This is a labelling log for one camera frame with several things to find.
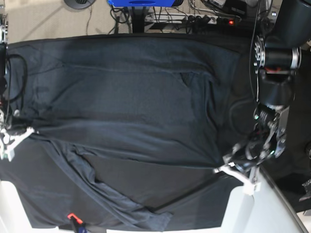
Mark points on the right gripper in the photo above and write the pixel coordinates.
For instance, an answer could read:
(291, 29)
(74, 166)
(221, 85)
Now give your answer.
(13, 130)

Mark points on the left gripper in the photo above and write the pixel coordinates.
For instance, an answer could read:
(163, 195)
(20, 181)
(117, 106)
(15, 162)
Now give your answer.
(245, 156)

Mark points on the dark grey T-shirt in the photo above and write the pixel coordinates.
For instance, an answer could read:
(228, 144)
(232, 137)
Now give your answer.
(126, 109)

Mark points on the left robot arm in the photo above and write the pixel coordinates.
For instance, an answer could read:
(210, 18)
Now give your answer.
(274, 60)

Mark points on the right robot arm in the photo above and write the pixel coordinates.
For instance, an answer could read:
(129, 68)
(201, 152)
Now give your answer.
(6, 102)

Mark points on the white bin right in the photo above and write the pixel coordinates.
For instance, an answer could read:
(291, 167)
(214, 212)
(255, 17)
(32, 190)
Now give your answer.
(266, 211)

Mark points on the white bin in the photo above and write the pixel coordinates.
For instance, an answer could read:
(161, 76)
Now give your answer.
(266, 211)
(13, 218)

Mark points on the white bin left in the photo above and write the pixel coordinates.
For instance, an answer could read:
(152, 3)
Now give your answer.
(13, 218)

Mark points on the black red clamp front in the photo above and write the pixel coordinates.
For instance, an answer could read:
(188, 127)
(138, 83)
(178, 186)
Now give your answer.
(77, 224)

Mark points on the black red clamp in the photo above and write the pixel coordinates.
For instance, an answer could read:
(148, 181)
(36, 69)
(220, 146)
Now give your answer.
(274, 70)
(77, 224)

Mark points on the black red clamp right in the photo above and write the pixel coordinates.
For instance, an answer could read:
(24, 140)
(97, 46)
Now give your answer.
(274, 70)

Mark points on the black table cloth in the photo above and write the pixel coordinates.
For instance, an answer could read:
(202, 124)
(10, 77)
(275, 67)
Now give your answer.
(150, 184)

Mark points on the round grey floor base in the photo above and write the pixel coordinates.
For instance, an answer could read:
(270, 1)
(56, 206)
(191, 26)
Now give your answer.
(79, 4)

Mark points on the blue plastic box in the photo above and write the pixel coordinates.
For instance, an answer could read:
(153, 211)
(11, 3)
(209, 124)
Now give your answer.
(145, 3)

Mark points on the white power strip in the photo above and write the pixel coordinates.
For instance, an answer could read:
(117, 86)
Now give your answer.
(177, 18)

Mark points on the black table post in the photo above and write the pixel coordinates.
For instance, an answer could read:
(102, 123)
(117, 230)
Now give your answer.
(138, 15)

